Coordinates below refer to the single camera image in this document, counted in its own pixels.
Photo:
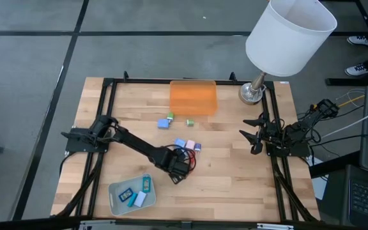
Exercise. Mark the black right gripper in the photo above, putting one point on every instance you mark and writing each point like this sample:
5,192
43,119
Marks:
268,134

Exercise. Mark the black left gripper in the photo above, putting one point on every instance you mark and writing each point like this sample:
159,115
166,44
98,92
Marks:
174,161

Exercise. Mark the light blue wall charger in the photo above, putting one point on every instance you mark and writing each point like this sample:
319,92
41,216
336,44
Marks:
179,142

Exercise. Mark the purple wall charger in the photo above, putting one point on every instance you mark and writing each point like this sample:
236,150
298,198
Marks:
197,147

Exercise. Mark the light blue key tag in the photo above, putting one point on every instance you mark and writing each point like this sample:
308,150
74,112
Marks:
140,199

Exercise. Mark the grey plastic bin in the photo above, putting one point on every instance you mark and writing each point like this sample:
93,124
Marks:
129,186

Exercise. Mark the dark blue key tag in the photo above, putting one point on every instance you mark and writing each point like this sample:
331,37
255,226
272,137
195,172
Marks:
125,194

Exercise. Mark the green wall charger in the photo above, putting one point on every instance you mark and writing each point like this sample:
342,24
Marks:
190,122
170,116

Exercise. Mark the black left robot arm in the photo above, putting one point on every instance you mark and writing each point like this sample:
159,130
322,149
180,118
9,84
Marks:
133,140

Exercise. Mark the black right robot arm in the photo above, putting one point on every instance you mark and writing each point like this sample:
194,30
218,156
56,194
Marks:
295,132

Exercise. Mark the black table clamp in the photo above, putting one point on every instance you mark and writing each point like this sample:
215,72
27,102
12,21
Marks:
232,76
126,76

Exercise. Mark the translucent orange plastic bin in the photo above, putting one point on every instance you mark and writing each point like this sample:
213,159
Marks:
193,97

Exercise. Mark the silver lamp with white shade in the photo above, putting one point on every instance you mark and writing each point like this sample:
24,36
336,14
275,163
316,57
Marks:
289,38

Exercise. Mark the person's shoe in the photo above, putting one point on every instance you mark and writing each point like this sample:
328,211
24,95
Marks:
361,40
357,69

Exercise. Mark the black aluminium table frame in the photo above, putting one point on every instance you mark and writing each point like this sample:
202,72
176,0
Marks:
139,80

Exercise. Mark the black desk leg frame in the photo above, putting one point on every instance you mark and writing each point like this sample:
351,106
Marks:
347,82

